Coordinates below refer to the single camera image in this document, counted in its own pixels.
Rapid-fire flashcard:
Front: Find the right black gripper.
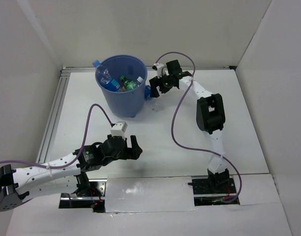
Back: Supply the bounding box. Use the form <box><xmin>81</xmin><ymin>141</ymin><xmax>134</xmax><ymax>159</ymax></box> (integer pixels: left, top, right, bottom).
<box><xmin>149</xmin><ymin>72</ymin><xmax>173</xmax><ymax>98</ymax></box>

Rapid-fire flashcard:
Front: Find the blue label bottle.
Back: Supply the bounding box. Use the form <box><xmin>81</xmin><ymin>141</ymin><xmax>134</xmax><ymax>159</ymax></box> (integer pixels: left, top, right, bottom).
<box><xmin>145</xmin><ymin>85</ymin><xmax>161</xmax><ymax>112</ymax></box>

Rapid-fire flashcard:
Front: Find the clear bottle white cap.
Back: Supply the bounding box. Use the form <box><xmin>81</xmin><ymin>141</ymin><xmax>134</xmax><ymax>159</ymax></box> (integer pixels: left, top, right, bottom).
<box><xmin>136</xmin><ymin>77</ymin><xmax>145</xmax><ymax>86</ymax></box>

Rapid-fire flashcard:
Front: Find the green soda bottle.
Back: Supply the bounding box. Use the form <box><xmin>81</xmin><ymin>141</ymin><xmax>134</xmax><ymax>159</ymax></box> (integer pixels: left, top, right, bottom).
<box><xmin>120</xmin><ymin>76</ymin><xmax>139</xmax><ymax>91</ymax></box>

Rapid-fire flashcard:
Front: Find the clear bottle blue cap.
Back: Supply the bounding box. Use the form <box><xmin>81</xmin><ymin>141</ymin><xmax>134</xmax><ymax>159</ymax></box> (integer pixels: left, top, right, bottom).
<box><xmin>92</xmin><ymin>60</ymin><xmax>121</xmax><ymax>92</ymax></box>

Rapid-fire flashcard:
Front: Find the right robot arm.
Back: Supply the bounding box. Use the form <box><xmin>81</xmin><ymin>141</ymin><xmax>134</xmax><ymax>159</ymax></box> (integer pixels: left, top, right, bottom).
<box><xmin>150</xmin><ymin>60</ymin><xmax>230</xmax><ymax>193</ymax></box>

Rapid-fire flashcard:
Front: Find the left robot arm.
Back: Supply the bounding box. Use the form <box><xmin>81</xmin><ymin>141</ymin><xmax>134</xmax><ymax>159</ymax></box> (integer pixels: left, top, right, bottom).
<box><xmin>0</xmin><ymin>135</ymin><xmax>143</xmax><ymax>212</ymax></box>

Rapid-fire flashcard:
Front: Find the blue plastic bin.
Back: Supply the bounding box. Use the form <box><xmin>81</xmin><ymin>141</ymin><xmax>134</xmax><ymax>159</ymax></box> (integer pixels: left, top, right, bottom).
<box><xmin>97</xmin><ymin>55</ymin><xmax>148</xmax><ymax>118</ymax></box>

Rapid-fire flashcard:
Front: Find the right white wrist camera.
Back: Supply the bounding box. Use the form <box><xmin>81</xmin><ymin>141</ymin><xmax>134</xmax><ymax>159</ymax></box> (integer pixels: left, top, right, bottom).
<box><xmin>152</xmin><ymin>62</ymin><xmax>167</xmax><ymax>78</ymax></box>

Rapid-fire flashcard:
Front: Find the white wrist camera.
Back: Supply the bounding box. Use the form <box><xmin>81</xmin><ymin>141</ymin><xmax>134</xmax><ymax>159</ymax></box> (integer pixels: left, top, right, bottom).
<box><xmin>110</xmin><ymin>121</ymin><xmax>128</xmax><ymax>140</ymax></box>
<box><xmin>152</xmin><ymin>62</ymin><xmax>167</xmax><ymax>78</ymax></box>

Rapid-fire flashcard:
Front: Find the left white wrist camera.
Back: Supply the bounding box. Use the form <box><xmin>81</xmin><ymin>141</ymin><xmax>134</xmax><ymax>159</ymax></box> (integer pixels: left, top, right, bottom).
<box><xmin>110</xmin><ymin>121</ymin><xmax>128</xmax><ymax>140</ymax></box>

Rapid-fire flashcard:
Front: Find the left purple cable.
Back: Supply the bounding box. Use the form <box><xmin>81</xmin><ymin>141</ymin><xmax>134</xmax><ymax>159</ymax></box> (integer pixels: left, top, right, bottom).
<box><xmin>0</xmin><ymin>104</ymin><xmax>116</xmax><ymax>209</ymax></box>

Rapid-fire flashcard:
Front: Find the purple cable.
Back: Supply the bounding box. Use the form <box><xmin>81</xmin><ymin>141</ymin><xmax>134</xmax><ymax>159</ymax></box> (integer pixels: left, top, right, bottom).
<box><xmin>155</xmin><ymin>51</ymin><xmax>242</xmax><ymax>204</ymax></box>
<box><xmin>0</xmin><ymin>104</ymin><xmax>116</xmax><ymax>209</ymax></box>

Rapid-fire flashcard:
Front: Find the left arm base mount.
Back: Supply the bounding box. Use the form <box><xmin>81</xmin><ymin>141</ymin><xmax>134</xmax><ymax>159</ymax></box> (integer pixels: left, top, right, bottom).
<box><xmin>59</xmin><ymin>179</ymin><xmax>107</xmax><ymax>213</ymax></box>

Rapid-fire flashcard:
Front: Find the left aluminium rail frame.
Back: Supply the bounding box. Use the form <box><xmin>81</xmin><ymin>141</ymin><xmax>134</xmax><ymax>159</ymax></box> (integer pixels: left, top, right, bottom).
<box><xmin>36</xmin><ymin>69</ymin><xmax>70</xmax><ymax>164</ymax></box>

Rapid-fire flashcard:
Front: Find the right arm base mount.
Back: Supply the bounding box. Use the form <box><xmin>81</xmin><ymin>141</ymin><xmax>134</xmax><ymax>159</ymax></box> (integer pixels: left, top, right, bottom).
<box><xmin>187</xmin><ymin>169</ymin><xmax>239</xmax><ymax>207</ymax></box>

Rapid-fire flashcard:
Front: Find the back aluminium rail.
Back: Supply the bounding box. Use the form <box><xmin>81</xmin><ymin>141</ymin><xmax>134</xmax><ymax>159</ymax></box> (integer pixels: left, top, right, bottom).
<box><xmin>62</xmin><ymin>66</ymin><xmax>237</xmax><ymax>73</ymax></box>

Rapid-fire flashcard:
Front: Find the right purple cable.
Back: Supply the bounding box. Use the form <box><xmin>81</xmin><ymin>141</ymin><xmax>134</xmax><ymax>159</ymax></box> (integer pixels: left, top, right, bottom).
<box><xmin>155</xmin><ymin>51</ymin><xmax>242</xmax><ymax>204</ymax></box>

